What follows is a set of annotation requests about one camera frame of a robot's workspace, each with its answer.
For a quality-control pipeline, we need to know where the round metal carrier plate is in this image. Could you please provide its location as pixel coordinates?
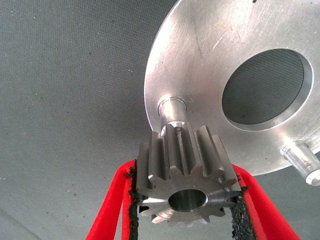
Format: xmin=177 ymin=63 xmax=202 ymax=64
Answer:
xmin=144 ymin=0 xmax=320 ymax=187

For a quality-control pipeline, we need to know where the steel planetary gear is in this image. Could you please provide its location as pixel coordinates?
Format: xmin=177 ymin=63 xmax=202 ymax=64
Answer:
xmin=136 ymin=124 xmax=243 ymax=228

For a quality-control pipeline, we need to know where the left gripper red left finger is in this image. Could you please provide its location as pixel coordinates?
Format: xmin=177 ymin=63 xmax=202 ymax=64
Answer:
xmin=85 ymin=159 xmax=140 ymax=240

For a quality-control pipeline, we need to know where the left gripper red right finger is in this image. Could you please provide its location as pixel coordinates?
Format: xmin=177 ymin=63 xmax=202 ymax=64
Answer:
xmin=229 ymin=163 xmax=302 ymax=240

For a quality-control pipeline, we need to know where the dark grey table cloth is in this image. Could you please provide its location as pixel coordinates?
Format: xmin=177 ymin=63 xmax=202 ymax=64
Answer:
xmin=0 ymin=0 xmax=320 ymax=240

